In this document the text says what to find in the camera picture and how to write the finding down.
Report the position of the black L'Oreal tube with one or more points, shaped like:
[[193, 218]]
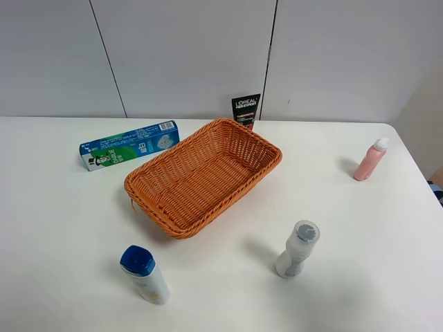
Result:
[[245, 109]]

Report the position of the orange woven basket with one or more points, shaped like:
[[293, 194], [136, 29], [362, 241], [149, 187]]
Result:
[[187, 187]]

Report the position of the blue green toothpaste box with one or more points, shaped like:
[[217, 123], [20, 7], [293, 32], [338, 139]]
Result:
[[113, 150]]

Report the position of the dark object at table edge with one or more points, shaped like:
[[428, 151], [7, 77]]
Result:
[[437, 190]]

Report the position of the white bottle clear cap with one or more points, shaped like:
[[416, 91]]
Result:
[[299, 246]]

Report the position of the white bottle blue cap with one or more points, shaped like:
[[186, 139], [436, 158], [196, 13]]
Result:
[[139, 264]]

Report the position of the pink bottle white cap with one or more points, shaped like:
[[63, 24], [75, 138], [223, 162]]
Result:
[[371, 159]]

